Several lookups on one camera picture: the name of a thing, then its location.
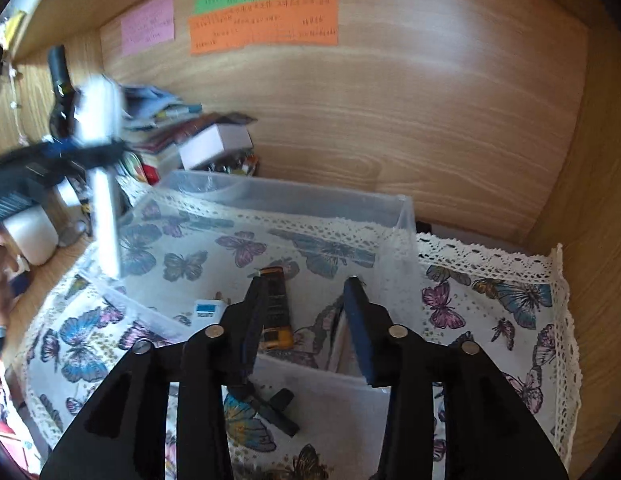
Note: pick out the person's hand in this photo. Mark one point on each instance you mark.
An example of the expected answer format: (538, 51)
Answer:
(7, 261)

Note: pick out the dark wine bottle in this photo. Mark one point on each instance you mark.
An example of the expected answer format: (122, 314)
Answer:
(62, 115)

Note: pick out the white mug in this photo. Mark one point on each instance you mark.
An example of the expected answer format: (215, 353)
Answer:
(33, 234)

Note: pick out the clear plastic storage bin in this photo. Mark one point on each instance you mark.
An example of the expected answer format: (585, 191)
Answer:
(198, 236)

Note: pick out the butterfly print lace tablecloth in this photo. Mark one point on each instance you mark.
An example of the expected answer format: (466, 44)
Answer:
(100, 379)

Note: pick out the black microphone stand piece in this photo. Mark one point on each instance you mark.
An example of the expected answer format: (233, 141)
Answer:
(271, 409)

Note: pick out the white blue small card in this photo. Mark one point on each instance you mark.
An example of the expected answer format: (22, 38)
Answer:
(209, 308)

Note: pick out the pink sticky note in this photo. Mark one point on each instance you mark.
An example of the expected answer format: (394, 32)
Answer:
(150, 24)

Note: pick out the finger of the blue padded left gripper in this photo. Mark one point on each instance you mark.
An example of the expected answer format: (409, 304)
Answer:
(89, 156)

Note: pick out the stack of books and magazines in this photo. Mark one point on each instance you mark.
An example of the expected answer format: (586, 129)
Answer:
(156, 123)

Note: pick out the orange paper note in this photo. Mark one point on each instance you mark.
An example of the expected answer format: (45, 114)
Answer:
(265, 22)

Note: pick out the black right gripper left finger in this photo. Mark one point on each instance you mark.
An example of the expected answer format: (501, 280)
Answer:
(220, 355)

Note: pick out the white small box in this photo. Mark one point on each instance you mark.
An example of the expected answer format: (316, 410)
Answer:
(212, 143)

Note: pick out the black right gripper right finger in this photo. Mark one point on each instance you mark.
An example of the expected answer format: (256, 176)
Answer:
(388, 357)

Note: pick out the white rectangular device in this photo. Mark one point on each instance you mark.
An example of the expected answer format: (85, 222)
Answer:
(100, 118)

